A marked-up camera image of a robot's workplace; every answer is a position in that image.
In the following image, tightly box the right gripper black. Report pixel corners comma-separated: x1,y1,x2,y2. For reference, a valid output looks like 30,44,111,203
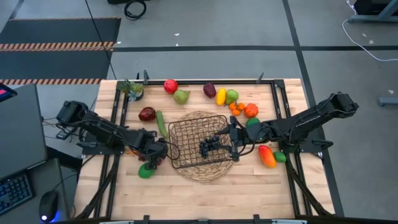
214,116,249,162

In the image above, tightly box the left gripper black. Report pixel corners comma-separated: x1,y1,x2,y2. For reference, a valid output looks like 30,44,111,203
136,130,169,171

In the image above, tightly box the bright green round fruit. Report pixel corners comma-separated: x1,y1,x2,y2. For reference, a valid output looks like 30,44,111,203
137,162,155,180

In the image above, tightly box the red grape bunch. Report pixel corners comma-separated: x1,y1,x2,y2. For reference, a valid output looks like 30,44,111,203
138,154,164,166

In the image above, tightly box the black grape bunch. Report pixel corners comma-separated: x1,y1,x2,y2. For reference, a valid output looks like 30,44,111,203
198,134,223,159

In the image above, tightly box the orange mandarin cluster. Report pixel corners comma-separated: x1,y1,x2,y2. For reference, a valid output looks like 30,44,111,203
228,101,246,117

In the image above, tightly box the green apple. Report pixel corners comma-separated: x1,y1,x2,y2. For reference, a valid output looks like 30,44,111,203
224,89,240,106

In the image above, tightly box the red-orange mango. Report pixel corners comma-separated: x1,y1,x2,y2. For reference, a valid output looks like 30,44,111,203
258,144,277,169

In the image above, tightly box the dark red faceted fruit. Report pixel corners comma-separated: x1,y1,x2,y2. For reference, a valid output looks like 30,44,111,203
203,82,217,99

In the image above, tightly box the green pear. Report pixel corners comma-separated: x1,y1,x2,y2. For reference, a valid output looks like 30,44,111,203
173,89,191,105

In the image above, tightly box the red pomegranate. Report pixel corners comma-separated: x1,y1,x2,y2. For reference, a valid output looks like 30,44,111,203
163,78,179,95

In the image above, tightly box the red-orange round fruit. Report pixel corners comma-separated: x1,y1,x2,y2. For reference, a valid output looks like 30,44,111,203
243,103,259,119

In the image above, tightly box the green cucumber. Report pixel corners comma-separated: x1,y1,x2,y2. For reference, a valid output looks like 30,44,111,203
155,110,169,140

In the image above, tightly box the round woven placemat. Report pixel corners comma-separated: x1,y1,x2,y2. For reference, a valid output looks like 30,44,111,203
172,110,236,184

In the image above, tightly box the dark red apple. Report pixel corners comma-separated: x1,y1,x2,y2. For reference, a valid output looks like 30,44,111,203
138,106,157,122

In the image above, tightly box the black computer mouse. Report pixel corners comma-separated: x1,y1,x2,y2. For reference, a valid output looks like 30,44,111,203
39,190,60,223

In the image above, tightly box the dark grey desk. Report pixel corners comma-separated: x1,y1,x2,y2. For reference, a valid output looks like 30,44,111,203
0,83,71,224

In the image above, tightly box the black keyboard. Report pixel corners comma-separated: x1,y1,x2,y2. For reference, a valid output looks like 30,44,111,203
0,174,34,215

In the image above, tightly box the black hazard-striped floor mat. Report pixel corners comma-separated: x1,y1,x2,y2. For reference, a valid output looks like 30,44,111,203
0,17,122,85

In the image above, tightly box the black monitor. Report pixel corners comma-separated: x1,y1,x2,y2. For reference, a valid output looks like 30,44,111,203
0,82,18,103

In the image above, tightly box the grey desk foot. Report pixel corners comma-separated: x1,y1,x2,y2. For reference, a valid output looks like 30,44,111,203
378,96,398,107

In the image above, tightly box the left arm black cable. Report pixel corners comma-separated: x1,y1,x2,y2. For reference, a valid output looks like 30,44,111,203
161,140,182,162

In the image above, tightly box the black wire basket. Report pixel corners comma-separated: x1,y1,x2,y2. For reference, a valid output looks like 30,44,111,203
168,114,234,169

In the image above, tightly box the hanging black cable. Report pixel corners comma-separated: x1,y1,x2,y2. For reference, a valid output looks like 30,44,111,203
85,0,118,80

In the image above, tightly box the coiled black cable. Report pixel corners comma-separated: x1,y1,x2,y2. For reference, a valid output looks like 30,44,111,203
124,0,147,21

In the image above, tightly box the white floor cable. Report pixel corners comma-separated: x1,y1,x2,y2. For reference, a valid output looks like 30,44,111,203
341,0,398,62

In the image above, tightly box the grey desk leg frame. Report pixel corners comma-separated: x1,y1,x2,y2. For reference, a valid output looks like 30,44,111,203
348,0,398,23

